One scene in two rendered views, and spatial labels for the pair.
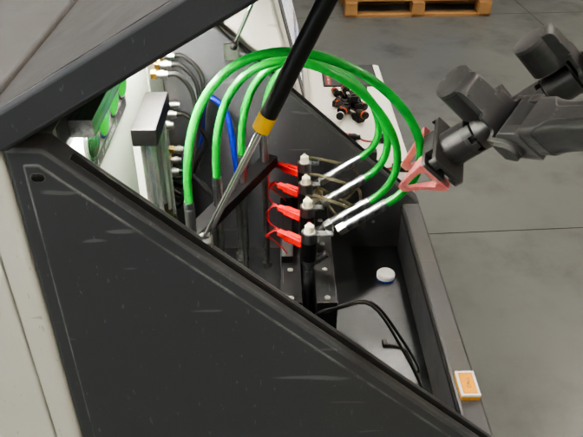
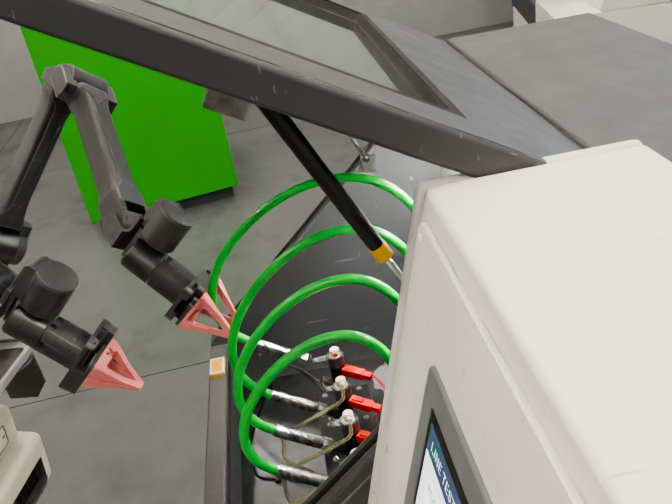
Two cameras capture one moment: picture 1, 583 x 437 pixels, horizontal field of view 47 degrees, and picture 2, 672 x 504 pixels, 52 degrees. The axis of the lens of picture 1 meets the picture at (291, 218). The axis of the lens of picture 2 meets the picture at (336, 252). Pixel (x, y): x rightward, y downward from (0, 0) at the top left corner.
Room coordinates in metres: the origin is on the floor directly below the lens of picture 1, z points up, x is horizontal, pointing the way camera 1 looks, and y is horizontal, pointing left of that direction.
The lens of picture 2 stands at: (1.87, -0.02, 1.82)
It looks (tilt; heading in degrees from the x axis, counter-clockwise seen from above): 29 degrees down; 178
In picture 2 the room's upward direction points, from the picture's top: 10 degrees counter-clockwise
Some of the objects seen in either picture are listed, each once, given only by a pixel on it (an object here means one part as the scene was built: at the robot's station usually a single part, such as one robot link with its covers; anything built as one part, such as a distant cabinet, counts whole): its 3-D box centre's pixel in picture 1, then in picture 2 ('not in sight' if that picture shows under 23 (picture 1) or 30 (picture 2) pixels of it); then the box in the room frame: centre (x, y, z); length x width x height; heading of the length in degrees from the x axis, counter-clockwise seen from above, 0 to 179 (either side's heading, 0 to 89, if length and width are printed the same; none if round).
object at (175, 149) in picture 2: not in sight; (136, 102); (-2.68, -1.01, 0.65); 0.95 x 0.86 x 1.30; 102
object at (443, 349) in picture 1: (432, 326); (227, 477); (0.93, -0.27, 0.87); 0.62 x 0.04 x 0.16; 1
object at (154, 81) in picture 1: (167, 113); not in sight; (1.16, 0.24, 1.20); 0.13 x 0.03 x 0.31; 1
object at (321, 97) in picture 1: (353, 118); not in sight; (1.63, -0.17, 0.97); 0.70 x 0.22 x 0.03; 1
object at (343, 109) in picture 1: (351, 98); not in sight; (1.67, -0.16, 1.01); 0.23 x 0.11 x 0.06; 1
